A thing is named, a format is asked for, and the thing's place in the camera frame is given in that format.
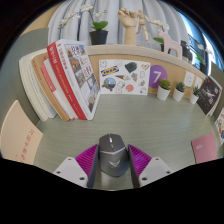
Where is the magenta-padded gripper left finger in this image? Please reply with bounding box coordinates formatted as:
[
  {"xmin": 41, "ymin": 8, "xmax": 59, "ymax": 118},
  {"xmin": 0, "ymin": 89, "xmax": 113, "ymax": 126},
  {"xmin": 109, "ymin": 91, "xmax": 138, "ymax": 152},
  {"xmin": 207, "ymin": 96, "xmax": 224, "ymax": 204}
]
[{"xmin": 53, "ymin": 143, "xmax": 101, "ymax": 188}]

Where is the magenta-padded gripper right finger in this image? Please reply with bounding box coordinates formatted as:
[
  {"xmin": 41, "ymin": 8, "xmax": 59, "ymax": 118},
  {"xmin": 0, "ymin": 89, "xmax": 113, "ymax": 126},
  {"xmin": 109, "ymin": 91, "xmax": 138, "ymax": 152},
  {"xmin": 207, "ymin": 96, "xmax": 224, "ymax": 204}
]
[{"xmin": 127, "ymin": 143, "xmax": 173, "ymax": 188}]

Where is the grey computer mouse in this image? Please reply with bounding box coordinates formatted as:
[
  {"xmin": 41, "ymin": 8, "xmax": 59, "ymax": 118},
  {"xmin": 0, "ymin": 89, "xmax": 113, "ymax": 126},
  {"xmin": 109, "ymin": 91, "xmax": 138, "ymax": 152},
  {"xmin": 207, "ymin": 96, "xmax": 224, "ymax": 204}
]
[{"xmin": 97, "ymin": 133, "xmax": 131, "ymax": 178}]

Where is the pink mouse pad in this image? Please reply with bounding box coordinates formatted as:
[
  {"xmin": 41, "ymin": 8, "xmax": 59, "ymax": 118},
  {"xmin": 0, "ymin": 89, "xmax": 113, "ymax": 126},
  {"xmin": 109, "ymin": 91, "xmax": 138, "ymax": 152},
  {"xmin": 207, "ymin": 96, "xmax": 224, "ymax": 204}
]
[{"xmin": 190, "ymin": 131, "xmax": 219, "ymax": 164}]

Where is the peach-coloured book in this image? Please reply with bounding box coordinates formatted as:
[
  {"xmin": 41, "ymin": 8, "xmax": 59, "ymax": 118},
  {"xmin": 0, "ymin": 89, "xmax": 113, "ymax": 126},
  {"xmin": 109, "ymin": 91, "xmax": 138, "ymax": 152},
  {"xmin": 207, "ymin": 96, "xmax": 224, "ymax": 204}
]
[{"xmin": 0, "ymin": 99, "xmax": 44, "ymax": 165}]

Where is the brown-spined book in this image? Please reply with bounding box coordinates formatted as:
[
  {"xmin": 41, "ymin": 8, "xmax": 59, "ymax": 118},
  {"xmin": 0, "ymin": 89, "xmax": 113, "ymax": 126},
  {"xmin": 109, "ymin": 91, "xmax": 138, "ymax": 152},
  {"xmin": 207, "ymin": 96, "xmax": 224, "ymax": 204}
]
[{"xmin": 31, "ymin": 51, "xmax": 71, "ymax": 122}]

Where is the black-covered book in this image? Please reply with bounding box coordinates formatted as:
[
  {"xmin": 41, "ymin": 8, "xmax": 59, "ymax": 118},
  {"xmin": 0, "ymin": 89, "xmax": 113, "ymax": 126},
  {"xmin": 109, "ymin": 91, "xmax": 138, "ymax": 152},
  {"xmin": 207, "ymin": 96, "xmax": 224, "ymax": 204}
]
[{"xmin": 196, "ymin": 75, "xmax": 223, "ymax": 116}]

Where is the white book behind black book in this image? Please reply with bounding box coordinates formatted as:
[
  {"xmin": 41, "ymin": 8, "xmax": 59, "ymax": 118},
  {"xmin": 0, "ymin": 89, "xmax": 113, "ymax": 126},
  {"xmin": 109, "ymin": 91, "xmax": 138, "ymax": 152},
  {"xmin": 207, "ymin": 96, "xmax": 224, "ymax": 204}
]
[{"xmin": 208, "ymin": 78, "xmax": 224, "ymax": 118}]

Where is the purple round sticker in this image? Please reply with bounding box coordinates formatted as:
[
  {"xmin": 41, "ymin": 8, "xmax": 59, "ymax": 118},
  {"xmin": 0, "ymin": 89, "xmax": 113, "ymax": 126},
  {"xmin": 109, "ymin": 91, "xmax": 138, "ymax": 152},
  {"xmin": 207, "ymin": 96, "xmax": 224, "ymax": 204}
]
[{"xmin": 148, "ymin": 64, "xmax": 168, "ymax": 89}]

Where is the red-spined picture book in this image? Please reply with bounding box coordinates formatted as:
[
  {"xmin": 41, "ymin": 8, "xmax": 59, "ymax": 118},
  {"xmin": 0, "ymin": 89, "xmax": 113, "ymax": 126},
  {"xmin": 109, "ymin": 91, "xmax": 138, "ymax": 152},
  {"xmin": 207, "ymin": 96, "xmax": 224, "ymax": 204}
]
[{"xmin": 46, "ymin": 39, "xmax": 101, "ymax": 121}]

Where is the white sticker sheet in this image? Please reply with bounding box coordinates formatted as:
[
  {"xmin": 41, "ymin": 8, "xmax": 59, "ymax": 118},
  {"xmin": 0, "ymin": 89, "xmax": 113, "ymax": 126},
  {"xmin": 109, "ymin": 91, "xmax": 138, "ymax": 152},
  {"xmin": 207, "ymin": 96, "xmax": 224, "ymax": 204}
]
[{"xmin": 98, "ymin": 59, "xmax": 152, "ymax": 96}]

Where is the grey-green desk partition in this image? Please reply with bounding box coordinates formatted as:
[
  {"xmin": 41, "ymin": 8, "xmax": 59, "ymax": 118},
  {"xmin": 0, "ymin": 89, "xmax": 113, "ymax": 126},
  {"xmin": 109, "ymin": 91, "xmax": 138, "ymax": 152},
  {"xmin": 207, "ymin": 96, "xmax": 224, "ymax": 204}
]
[
  {"xmin": 209, "ymin": 61, "xmax": 224, "ymax": 111},
  {"xmin": 0, "ymin": 28, "xmax": 51, "ymax": 134}
]

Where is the white orchid in black pot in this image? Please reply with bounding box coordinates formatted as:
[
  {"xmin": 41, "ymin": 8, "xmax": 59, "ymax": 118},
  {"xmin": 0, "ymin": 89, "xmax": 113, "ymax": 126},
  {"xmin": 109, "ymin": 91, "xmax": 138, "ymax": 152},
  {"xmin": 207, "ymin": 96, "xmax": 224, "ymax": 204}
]
[
  {"xmin": 195, "ymin": 43, "xmax": 211, "ymax": 75},
  {"xmin": 153, "ymin": 19, "xmax": 171, "ymax": 44},
  {"xmin": 59, "ymin": 3, "xmax": 109, "ymax": 46}
]

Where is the black wooden horse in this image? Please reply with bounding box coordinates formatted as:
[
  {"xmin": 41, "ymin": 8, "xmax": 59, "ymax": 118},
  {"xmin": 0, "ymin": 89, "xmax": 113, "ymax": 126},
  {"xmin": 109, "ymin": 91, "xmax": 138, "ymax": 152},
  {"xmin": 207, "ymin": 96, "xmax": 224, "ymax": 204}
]
[{"xmin": 179, "ymin": 39, "xmax": 194, "ymax": 61}]

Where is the pink wooden horse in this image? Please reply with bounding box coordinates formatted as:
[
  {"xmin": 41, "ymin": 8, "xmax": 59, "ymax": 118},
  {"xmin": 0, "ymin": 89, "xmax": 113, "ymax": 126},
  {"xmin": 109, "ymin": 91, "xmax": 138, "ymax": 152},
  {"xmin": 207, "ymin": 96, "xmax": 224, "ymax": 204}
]
[{"xmin": 158, "ymin": 30, "xmax": 183, "ymax": 60}]

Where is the dark-framed window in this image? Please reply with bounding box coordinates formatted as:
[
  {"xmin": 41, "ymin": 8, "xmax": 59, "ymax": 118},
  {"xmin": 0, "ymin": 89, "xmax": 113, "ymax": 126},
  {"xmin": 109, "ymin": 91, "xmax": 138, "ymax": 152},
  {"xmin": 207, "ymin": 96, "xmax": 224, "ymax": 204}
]
[{"xmin": 176, "ymin": 11, "xmax": 218, "ymax": 68}]

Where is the wooden hand model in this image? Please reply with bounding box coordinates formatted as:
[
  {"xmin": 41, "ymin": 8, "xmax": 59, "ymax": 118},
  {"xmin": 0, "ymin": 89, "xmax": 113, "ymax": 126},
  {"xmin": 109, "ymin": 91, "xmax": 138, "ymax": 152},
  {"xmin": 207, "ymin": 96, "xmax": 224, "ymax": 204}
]
[{"xmin": 117, "ymin": 7, "xmax": 139, "ymax": 46}]

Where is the wooden mannequin figure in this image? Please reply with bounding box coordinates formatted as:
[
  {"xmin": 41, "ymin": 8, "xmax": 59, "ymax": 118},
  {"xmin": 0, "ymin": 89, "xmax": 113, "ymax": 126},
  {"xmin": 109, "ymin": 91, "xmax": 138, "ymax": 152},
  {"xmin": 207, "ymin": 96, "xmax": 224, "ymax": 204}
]
[{"xmin": 134, "ymin": 8, "xmax": 156, "ymax": 44}]

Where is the grey curtain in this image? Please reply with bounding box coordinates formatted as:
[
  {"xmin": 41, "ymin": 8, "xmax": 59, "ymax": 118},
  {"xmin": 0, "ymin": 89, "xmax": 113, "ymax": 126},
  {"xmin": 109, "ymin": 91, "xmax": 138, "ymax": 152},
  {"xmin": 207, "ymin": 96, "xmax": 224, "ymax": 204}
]
[{"xmin": 46, "ymin": 0, "xmax": 184, "ymax": 46}]

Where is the white wall outlet plate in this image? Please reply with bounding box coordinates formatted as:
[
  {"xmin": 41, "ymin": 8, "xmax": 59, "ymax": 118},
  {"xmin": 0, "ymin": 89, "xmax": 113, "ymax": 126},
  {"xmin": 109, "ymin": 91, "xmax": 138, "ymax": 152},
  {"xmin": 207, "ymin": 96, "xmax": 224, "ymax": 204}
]
[
  {"xmin": 183, "ymin": 70, "xmax": 196, "ymax": 88},
  {"xmin": 194, "ymin": 76, "xmax": 204, "ymax": 90}
]

